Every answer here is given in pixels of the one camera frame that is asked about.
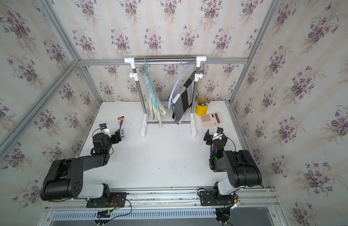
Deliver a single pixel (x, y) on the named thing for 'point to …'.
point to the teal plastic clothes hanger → (146, 71)
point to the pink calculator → (210, 119)
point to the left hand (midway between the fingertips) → (114, 132)
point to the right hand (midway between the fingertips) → (217, 131)
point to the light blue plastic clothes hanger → (184, 68)
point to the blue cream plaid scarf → (157, 109)
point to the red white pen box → (121, 125)
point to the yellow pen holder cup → (201, 107)
